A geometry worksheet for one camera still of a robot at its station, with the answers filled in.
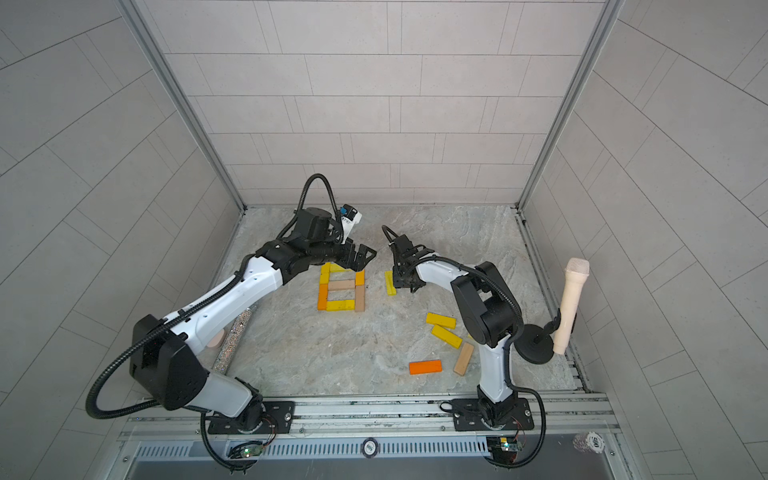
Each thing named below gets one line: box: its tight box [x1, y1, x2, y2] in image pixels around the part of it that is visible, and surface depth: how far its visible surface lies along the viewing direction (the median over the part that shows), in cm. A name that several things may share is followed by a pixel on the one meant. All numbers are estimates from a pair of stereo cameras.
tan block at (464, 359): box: [453, 342, 475, 376], surface depth 82 cm
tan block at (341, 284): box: [329, 280, 355, 290], surface depth 96 cm
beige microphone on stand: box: [553, 258, 590, 356], surface depth 67 cm
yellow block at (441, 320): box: [426, 312, 457, 329], surface depth 88 cm
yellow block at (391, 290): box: [385, 270, 397, 296], surface depth 95 cm
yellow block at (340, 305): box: [326, 300, 355, 311], surface depth 91 cm
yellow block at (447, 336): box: [431, 324, 463, 349], surface depth 85 cm
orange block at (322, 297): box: [317, 284, 329, 311], surface depth 94 cm
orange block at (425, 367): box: [409, 360, 443, 375], surface depth 81 cm
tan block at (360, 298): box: [355, 285, 365, 311], surface depth 93 cm
